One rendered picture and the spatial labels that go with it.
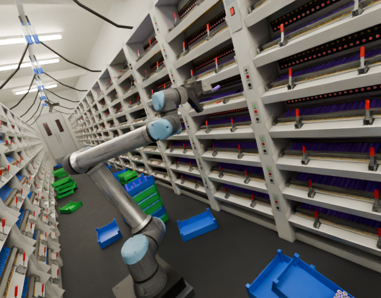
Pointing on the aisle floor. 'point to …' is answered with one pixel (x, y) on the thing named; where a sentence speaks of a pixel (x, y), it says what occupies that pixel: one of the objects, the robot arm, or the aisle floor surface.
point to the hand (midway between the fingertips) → (212, 91)
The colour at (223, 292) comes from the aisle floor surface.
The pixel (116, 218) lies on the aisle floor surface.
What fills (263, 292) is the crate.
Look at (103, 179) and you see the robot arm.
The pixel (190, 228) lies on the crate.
